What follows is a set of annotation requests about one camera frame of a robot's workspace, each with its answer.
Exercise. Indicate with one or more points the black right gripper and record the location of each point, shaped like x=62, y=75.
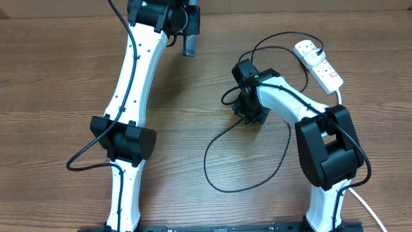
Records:
x=240, y=111

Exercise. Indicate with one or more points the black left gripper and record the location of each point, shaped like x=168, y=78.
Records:
x=194, y=11

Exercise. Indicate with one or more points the blue smartphone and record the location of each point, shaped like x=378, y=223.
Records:
x=189, y=45

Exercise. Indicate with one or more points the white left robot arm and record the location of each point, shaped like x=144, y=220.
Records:
x=121, y=131

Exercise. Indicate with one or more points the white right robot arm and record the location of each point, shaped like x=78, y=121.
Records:
x=328, y=146

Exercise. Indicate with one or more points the white charger plug adapter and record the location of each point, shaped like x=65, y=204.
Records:
x=313, y=58

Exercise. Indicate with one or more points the white power strip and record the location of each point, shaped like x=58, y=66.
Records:
x=324, y=73

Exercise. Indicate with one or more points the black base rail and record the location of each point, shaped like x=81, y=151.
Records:
x=225, y=228

